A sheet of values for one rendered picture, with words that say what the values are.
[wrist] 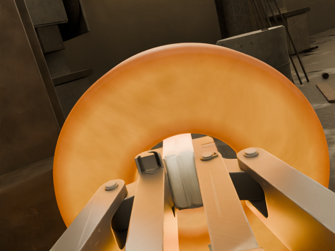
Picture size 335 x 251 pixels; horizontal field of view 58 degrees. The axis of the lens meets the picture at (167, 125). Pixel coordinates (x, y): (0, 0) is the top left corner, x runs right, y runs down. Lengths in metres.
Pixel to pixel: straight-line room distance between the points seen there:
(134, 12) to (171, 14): 1.00
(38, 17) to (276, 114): 4.38
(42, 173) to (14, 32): 0.17
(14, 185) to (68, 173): 0.21
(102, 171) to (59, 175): 0.02
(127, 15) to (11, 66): 6.88
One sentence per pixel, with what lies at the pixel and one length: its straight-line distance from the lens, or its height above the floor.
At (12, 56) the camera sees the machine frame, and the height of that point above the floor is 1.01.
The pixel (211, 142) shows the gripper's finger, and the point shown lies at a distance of 0.17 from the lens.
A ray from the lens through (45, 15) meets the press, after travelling 4.53.
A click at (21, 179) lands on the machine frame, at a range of 0.38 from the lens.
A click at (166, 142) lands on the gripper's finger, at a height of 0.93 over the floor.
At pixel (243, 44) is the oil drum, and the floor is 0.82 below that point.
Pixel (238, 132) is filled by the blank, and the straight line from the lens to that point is 0.16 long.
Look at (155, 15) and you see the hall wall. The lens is 7.63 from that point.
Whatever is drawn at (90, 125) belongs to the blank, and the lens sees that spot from 0.16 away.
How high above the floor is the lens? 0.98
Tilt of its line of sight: 15 degrees down
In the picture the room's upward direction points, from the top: 14 degrees counter-clockwise
